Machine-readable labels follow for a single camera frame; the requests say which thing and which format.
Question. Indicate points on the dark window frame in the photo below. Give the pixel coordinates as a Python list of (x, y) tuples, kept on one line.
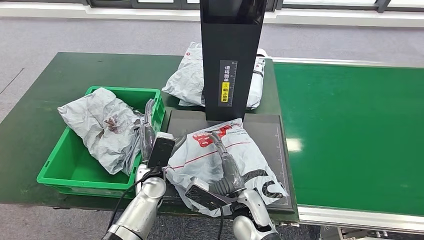
[(109, 3)]

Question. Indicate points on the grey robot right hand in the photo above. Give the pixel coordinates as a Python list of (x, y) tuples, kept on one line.
[(230, 169)]

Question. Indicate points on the white parcel with red line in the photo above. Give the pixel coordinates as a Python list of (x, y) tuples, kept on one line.
[(198, 159)]

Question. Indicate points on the dark green table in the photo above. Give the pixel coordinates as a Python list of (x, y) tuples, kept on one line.
[(33, 82)]

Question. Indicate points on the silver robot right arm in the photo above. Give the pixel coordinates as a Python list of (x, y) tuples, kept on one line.
[(253, 215)]

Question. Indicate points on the black inbound scanner machine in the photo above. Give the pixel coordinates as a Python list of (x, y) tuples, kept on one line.
[(232, 36)]

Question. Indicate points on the grey parcel with red print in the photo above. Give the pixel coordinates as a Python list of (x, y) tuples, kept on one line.
[(137, 145), (96, 126)]

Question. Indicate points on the green plastic crate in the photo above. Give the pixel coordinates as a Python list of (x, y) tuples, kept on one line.
[(76, 172)]

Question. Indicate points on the aluminium conveyor frame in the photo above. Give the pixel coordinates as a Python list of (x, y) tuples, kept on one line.
[(348, 220)]

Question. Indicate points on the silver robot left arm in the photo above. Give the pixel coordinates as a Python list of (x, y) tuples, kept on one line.
[(142, 208)]

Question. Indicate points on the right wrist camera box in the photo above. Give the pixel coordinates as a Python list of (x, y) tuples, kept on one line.
[(207, 195)]

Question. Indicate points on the white window sill ledge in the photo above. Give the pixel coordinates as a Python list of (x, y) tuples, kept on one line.
[(49, 13)]

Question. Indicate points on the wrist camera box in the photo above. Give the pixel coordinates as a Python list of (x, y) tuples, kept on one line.
[(161, 150), (207, 195)]

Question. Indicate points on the green conveyor belt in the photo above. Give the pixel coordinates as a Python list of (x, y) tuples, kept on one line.
[(348, 132)]

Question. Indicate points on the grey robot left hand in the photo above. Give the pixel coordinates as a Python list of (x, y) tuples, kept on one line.
[(147, 136)]

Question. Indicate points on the crumpled grey parcel bag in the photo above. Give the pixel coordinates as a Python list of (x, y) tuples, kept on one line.
[(185, 81)]

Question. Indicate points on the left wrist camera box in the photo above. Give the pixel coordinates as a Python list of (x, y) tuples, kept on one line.
[(161, 150)]

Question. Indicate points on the black and yellow label strip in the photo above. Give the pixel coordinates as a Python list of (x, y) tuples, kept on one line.
[(228, 84)]

